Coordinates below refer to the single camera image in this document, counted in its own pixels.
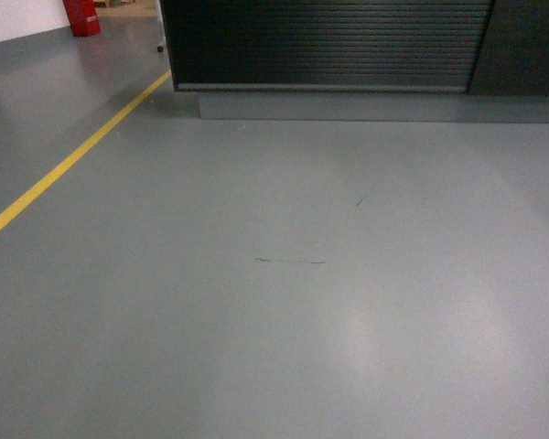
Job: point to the red fire extinguisher box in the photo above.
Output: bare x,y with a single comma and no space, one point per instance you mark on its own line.
82,17

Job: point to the black checkout counter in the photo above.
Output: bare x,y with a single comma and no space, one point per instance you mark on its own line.
477,47

